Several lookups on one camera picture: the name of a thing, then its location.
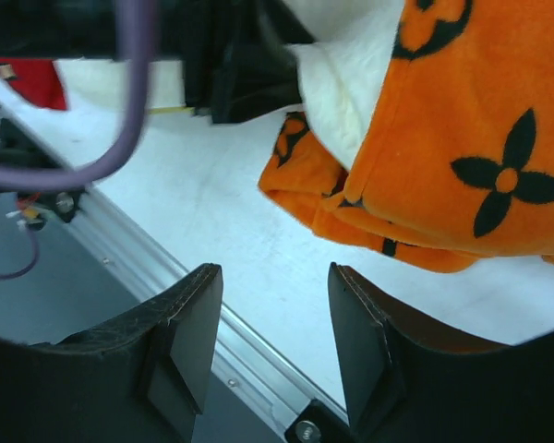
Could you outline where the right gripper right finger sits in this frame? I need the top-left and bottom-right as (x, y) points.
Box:
(328, 264), (554, 442)

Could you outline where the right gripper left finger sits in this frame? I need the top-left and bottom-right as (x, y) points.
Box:
(0, 263), (223, 442)

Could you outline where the orange black patterned pillowcase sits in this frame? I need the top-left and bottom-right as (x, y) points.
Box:
(259, 1), (554, 272)

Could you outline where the cream textured pillow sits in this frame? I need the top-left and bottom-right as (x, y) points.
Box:
(56, 1), (404, 170)

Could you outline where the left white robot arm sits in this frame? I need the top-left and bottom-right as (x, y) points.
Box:
(0, 1), (315, 124)

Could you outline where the red cartoon patterned pillow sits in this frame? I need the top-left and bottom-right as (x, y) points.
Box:
(0, 57), (68, 111)

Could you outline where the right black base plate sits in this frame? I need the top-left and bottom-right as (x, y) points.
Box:
(284, 399), (355, 443)

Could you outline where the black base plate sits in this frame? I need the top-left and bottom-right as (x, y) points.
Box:
(0, 108), (85, 231)
(284, 399), (355, 443)

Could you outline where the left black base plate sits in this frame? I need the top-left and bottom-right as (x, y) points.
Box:
(0, 108), (85, 231)

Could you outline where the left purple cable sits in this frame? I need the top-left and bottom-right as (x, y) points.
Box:
(0, 0), (158, 281)

